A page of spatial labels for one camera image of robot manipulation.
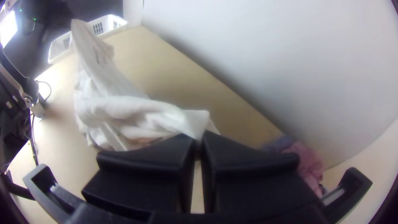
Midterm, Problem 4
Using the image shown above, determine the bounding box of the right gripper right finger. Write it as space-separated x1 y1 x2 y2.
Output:
200 129 328 224

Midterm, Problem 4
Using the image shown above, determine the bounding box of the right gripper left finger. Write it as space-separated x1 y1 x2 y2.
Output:
81 133 197 219

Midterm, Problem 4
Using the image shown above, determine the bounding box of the white tiger print t-shirt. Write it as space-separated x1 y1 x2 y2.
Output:
69 18 221 152

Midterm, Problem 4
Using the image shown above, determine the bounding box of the white laundry basket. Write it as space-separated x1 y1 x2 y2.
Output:
47 13 129 65

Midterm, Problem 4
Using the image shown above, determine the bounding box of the black cable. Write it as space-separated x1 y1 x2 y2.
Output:
28 80 53 167

